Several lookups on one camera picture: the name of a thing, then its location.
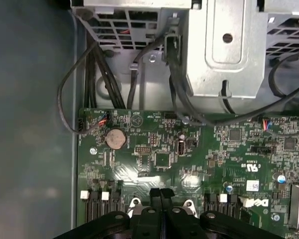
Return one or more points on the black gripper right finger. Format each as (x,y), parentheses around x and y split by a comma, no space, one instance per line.
(179,224)

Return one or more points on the black square chip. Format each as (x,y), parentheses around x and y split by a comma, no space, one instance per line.
(162,159)

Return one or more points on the green motherboard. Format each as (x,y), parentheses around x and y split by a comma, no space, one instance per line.
(201,159)

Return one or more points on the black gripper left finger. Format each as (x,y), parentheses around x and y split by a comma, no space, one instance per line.
(149,224)

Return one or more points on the small white label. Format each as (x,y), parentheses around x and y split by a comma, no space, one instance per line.
(253,185)

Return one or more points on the internal USB port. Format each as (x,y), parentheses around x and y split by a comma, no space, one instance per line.
(180,147)

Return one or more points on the round coin battery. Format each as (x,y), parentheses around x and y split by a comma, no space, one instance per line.
(115,138)

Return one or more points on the open grey PC case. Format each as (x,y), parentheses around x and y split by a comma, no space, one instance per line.
(35,99)

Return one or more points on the silver drive cage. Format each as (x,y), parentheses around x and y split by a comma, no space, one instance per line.
(229,62)

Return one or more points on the black RAM slot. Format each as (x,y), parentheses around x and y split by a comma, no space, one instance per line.
(233,206)
(115,203)
(94,206)
(211,203)

